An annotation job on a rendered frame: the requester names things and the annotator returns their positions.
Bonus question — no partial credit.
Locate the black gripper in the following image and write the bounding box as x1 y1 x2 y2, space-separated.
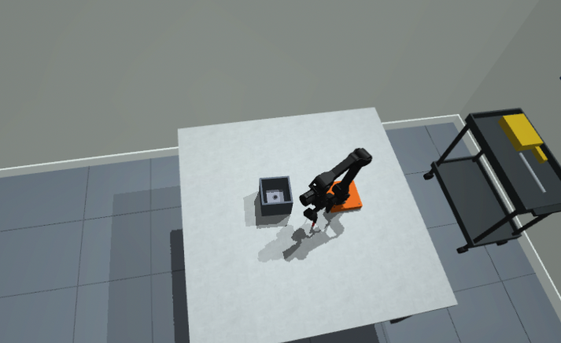
304 193 338 223

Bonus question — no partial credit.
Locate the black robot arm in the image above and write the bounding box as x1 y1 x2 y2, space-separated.
299 148 372 207

